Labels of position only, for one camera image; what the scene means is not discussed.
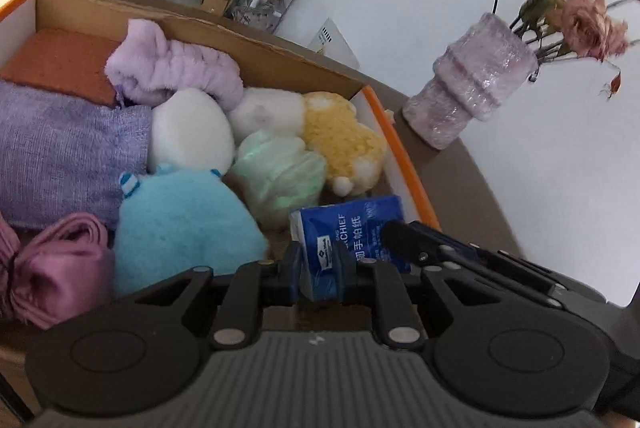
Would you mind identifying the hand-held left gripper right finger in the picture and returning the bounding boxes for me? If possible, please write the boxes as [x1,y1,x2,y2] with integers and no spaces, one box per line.
[334,240,503,350]

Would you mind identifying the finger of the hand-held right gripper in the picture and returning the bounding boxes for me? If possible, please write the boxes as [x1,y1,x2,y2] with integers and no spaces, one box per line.
[380,220,607,309]

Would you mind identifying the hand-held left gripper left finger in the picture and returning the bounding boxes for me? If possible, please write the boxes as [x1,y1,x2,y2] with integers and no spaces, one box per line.
[125,242,304,350]

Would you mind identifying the blue tissue pack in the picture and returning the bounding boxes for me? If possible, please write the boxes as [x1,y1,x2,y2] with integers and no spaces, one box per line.
[289,195,412,305]

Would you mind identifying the pale green plush toy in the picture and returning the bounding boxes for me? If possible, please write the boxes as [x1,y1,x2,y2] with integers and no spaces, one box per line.
[225,130,329,229]

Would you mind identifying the light blue plush toy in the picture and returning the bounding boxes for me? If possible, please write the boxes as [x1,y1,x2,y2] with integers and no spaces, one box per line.
[112,163,269,297]

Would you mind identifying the white and yellow plush toy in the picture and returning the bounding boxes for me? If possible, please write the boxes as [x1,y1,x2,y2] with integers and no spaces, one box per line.
[227,88,389,199]

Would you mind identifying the white round plush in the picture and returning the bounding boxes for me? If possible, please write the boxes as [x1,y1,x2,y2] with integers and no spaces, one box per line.
[147,88,237,175]

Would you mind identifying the printed cardboard box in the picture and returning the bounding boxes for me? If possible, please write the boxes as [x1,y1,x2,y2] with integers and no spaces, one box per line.
[0,0,442,344]

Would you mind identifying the mauve satin scrunchie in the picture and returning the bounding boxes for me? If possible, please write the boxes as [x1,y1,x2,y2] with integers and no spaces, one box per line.
[0,213,117,330]

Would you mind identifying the fluffy purple headband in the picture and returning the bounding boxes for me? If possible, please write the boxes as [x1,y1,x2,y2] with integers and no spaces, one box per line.
[105,18,246,112]

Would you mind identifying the lavender cloth pouch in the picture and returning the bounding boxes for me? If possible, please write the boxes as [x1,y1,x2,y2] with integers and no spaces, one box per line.
[0,80,154,229]

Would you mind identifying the pink layered sponge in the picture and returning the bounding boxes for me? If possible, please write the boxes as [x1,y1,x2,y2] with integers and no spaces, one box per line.
[0,28,124,109]

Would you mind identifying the purple ribbed vase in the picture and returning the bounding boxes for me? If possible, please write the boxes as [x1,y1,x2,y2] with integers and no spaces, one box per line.
[402,12,541,152]

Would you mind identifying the dried pink roses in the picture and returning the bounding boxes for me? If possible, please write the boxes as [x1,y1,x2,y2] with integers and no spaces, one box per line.
[482,0,640,102]

